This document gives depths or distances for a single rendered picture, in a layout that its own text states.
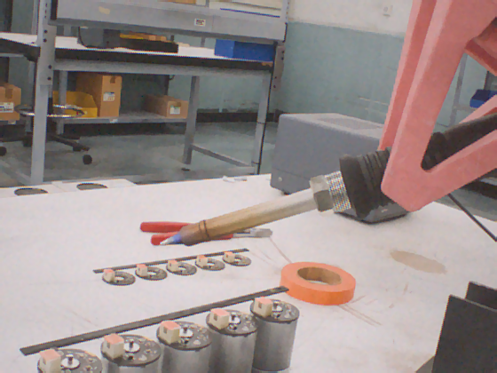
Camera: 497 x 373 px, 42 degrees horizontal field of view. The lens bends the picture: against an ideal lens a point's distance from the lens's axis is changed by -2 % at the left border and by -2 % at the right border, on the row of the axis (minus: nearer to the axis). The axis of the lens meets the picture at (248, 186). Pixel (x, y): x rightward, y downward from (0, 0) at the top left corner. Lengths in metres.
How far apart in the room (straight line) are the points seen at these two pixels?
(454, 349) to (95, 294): 0.24
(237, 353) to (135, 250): 0.27
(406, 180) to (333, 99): 5.87
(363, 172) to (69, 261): 0.34
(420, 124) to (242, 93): 6.03
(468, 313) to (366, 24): 5.58
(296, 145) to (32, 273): 0.37
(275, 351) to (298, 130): 0.47
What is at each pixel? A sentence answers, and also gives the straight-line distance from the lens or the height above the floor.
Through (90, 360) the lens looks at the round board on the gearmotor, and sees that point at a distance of 0.27.
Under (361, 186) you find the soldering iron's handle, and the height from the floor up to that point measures 0.90.
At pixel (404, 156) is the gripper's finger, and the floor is 0.91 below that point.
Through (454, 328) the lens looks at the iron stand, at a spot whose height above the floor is 0.80.
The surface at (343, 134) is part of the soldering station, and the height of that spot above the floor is 0.84.
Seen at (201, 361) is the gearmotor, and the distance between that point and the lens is 0.29.
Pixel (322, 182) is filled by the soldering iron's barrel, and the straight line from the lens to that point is 0.24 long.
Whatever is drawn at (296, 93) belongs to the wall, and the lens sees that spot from 6.39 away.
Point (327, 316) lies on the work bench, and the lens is 0.49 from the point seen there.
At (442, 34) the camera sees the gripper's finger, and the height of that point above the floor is 0.95.
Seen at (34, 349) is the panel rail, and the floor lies 0.81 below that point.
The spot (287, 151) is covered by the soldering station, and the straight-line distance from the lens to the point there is 0.78.
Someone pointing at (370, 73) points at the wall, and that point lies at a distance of 5.85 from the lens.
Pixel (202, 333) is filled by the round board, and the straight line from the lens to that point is 0.30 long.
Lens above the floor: 0.95
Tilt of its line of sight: 14 degrees down
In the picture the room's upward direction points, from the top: 8 degrees clockwise
